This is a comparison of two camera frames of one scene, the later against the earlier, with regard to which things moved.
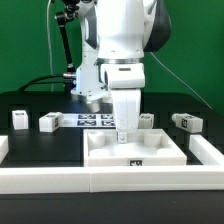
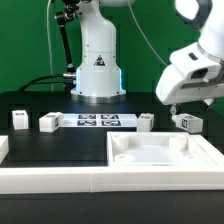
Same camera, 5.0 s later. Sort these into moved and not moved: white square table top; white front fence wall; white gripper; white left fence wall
Moved: white square table top; white gripper
Not moved: white left fence wall; white front fence wall
